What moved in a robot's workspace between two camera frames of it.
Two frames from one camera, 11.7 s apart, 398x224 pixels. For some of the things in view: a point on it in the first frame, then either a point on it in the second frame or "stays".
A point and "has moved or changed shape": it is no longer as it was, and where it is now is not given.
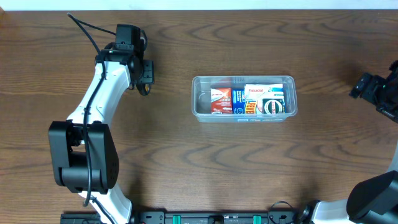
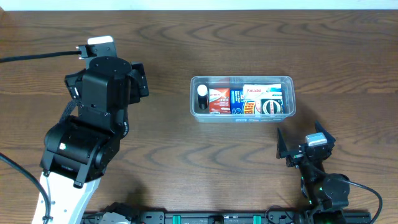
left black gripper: x=148 y=72 -> x=140 y=79
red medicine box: x=221 y=101 stays
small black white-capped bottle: x=143 y=89 has moved or changed shape
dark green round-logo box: x=273 y=106 stays
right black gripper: x=361 y=87 -> x=302 y=153
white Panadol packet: x=260 y=91 stays
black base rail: x=186 y=217 stays
